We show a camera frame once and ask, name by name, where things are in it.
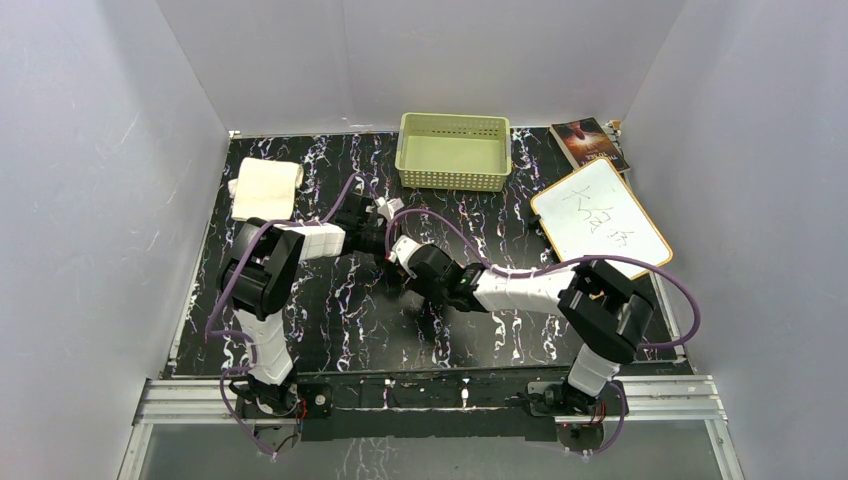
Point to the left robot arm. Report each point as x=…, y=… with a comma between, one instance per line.
x=257, y=282

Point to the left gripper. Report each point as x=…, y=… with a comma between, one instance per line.
x=384, y=229

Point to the cream white towel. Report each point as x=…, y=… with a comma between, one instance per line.
x=265, y=189

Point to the light green plastic basket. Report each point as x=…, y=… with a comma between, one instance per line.
x=454, y=152

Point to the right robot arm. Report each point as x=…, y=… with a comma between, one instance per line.
x=603, y=306

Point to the whiteboard with wooden frame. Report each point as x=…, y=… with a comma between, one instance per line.
x=592, y=211

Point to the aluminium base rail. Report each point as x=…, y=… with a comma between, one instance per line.
x=650, y=398

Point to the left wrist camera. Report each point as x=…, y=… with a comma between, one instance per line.
x=388, y=208

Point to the dark cover book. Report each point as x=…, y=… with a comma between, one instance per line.
x=583, y=141

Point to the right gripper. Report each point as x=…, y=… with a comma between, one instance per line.
x=418, y=280

